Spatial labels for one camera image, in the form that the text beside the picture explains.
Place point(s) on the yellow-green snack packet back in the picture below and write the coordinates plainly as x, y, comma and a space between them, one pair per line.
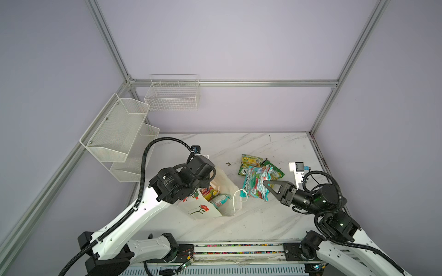
248, 161

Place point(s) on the teal snack packet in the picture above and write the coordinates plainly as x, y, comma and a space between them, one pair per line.
254, 182
219, 200

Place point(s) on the white mesh shelf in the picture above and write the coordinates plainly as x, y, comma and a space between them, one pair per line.
129, 171
111, 136

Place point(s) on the green snack packet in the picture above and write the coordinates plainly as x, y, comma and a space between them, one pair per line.
275, 172

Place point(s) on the white wire basket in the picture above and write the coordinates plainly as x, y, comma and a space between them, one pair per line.
173, 92

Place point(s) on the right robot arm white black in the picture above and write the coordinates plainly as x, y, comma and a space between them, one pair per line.
338, 238

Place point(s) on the upper white mesh shelf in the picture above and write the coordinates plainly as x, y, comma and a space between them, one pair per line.
111, 136

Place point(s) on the white floral paper bag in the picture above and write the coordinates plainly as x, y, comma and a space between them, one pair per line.
197, 208

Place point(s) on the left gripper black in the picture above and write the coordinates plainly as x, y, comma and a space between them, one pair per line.
206, 183

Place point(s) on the lower white mesh shelf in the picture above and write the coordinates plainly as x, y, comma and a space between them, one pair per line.
129, 171

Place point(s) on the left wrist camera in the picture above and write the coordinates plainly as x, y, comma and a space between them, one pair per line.
196, 149

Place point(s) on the orange snack packet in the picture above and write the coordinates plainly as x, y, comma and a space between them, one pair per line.
209, 193

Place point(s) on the teal snack packet top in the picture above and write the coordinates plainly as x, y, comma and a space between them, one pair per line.
219, 200

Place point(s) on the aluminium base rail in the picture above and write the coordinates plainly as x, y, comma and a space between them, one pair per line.
289, 251

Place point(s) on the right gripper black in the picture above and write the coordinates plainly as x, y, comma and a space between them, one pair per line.
289, 191

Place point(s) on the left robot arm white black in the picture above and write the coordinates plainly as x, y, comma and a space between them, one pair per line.
112, 250

